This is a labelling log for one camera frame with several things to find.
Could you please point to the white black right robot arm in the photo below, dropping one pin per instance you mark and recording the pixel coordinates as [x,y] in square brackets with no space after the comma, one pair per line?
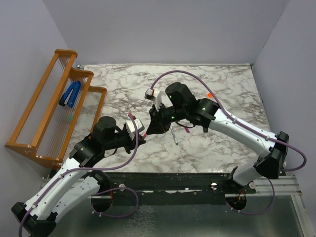
[270,148]

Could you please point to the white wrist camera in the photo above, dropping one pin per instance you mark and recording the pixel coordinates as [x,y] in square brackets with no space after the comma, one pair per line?
[132,127]
[155,96]

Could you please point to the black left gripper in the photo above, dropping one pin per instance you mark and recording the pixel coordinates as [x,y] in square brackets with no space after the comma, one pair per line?
[132,143]

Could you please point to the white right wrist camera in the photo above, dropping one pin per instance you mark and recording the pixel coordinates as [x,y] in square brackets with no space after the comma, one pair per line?
[155,96]

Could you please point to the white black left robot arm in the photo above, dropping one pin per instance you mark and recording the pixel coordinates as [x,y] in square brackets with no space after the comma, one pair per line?
[78,178]

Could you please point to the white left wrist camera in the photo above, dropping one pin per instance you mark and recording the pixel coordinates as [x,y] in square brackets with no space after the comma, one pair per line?
[132,127]

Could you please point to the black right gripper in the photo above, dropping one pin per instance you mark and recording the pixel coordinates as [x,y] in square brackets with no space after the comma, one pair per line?
[156,125]

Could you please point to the orange wooden rack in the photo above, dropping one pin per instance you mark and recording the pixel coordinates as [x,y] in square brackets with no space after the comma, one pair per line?
[42,134]

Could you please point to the blue stapler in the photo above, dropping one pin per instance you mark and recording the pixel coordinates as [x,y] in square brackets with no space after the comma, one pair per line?
[70,96]

